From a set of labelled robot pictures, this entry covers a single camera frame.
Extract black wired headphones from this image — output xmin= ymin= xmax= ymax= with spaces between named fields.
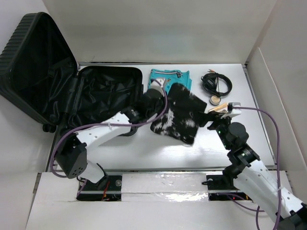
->
xmin=201 ymin=69 xmax=233 ymax=97

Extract black hard-shell suitcase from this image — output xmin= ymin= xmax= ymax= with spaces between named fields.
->
xmin=0 ymin=12 xmax=143 ymax=132

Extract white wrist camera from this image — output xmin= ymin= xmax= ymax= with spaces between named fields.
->
xmin=149 ymin=78 xmax=165 ymax=90
xmin=221 ymin=102 xmax=241 ymax=119

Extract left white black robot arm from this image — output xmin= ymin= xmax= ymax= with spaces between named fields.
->
xmin=52 ymin=88 xmax=167 ymax=190

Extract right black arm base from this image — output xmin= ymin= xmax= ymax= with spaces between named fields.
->
xmin=201 ymin=174 xmax=252 ymax=201

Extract turquoise shorts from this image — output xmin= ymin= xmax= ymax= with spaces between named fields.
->
xmin=148 ymin=69 xmax=192 ymax=93

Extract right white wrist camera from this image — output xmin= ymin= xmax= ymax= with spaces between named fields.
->
xmin=221 ymin=102 xmax=241 ymax=119

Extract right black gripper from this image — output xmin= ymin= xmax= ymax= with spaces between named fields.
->
xmin=197 ymin=110 xmax=235 ymax=150

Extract gold makeup brush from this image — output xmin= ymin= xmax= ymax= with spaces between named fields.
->
xmin=208 ymin=103 xmax=228 ymax=112

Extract round beige powder compact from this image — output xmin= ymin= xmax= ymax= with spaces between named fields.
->
xmin=209 ymin=95 xmax=221 ymax=106

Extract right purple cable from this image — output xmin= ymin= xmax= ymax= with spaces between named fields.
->
xmin=230 ymin=106 xmax=281 ymax=230

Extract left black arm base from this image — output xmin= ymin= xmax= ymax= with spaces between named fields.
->
xmin=76 ymin=175 xmax=122 ymax=202

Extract purple cable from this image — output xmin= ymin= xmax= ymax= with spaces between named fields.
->
xmin=230 ymin=106 xmax=281 ymax=230
xmin=49 ymin=80 xmax=168 ymax=200

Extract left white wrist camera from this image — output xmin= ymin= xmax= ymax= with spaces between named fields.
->
xmin=149 ymin=78 xmax=165 ymax=90

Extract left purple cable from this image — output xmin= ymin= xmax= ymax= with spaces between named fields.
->
xmin=49 ymin=80 xmax=168 ymax=200

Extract black white tie-dye shirt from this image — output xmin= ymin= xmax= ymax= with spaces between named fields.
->
xmin=150 ymin=83 xmax=207 ymax=145

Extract silver aluminium rail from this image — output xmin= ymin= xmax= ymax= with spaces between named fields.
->
xmin=47 ymin=164 xmax=279 ymax=173

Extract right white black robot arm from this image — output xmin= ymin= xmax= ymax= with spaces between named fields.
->
xmin=200 ymin=111 xmax=307 ymax=230

